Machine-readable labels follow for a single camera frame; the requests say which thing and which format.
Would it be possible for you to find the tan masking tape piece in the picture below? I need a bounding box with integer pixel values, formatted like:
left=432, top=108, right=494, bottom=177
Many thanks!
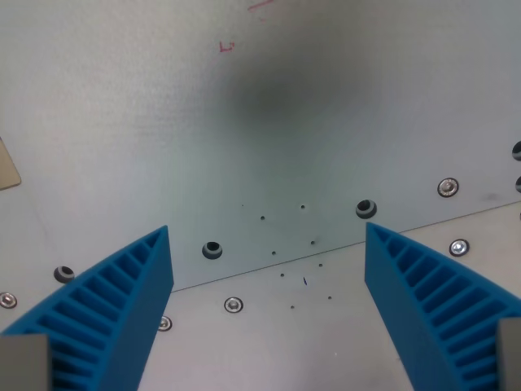
left=0, top=136, right=22, bottom=191

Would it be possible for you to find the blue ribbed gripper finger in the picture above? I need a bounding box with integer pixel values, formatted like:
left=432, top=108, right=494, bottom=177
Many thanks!
left=0, top=225, right=175, bottom=391
left=364, top=222, right=521, bottom=391

